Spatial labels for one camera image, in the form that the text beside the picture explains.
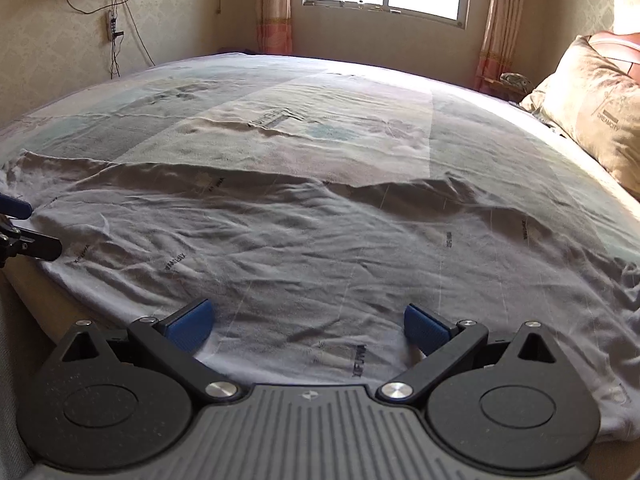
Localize wooden headboard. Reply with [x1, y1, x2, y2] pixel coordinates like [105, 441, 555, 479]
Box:
[586, 29, 640, 82]

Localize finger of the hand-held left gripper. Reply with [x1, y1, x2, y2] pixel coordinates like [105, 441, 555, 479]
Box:
[0, 192, 35, 221]
[0, 226, 63, 268]

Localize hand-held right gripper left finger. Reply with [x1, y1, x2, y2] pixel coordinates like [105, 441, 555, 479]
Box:
[59, 297, 245, 403]

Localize white power strip with cables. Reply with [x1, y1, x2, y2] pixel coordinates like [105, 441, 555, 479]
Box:
[64, 0, 157, 79]

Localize beige printed pillow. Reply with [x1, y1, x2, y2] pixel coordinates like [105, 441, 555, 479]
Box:
[519, 34, 640, 199]

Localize small dark patterned object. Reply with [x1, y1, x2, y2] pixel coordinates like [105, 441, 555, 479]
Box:
[499, 71, 537, 94]

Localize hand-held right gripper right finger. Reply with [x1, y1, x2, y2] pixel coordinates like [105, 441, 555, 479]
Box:
[375, 301, 561, 403]

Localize grey pants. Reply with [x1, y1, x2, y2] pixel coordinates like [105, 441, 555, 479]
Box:
[0, 149, 640, 442]

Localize bed with patchwork sheet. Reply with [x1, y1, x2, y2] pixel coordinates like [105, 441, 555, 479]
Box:
[0, 51, 640, 457]

